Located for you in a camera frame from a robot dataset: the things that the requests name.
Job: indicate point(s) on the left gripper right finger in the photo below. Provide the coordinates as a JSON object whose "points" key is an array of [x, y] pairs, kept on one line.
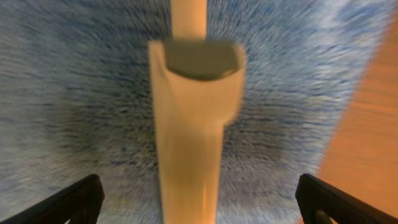
{"points": [[326, 202]]}

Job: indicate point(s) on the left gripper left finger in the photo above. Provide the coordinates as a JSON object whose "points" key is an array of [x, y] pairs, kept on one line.
{"points": [[68, 202]]}

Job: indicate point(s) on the white pipette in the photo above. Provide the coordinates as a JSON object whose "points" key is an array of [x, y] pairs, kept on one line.
{"points": [[189, 140]]}

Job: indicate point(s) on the blue cloth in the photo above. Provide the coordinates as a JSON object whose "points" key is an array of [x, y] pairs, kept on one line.
{"points": [[77, 93]]}

